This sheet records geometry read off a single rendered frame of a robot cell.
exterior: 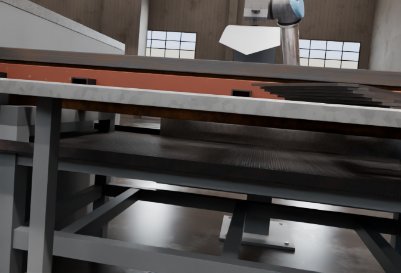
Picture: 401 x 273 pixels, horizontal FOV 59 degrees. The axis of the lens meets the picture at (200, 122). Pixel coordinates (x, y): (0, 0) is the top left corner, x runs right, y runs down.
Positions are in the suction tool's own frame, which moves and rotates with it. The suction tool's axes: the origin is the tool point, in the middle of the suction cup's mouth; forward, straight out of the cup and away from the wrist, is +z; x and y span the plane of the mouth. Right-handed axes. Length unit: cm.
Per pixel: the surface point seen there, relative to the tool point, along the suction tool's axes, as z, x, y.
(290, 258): 101, 43, 27
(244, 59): 7.1, 23.6, -3.2
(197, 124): 39, 42, -25
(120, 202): 72, 8, -49
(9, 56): 18, -35, -71
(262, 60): 7.2, 23.5, 4.2
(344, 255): 101, 58, 56
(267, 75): 18.5, -37.2, 5.0
